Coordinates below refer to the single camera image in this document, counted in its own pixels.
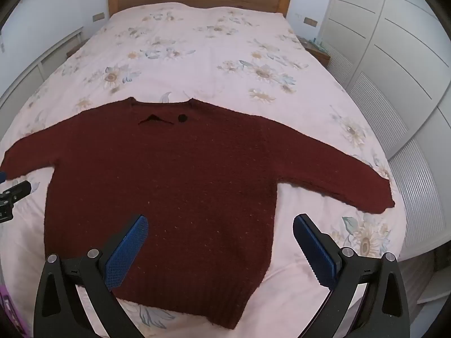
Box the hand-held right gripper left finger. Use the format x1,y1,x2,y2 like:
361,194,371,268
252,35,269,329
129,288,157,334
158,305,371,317
33,214,149,338

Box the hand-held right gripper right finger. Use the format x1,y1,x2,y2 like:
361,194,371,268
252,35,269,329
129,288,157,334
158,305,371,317
292,213,411,338

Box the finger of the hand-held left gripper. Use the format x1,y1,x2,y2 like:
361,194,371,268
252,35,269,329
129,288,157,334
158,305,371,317
0,179,32,223

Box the dark red knitted sweater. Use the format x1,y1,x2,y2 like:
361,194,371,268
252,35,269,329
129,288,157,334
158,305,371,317
0,97,395,330

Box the purple printed object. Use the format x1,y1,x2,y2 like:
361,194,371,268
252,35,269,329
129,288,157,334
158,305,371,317
0,283,29,338

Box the white low cabinet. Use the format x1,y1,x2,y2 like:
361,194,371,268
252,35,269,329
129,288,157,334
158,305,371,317
0,28,85,113

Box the wooden nightstand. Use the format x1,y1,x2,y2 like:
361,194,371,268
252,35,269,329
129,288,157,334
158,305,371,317
296,35,332,66

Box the teal items on nightstand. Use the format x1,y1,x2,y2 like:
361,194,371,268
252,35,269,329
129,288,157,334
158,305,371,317
308,38,332,52

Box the white louvred wardrobe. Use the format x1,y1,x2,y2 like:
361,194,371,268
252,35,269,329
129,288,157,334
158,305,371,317
317,0,451,252

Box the pink floral bed sheet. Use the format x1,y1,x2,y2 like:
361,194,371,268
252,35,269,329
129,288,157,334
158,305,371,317
0,2,406,338

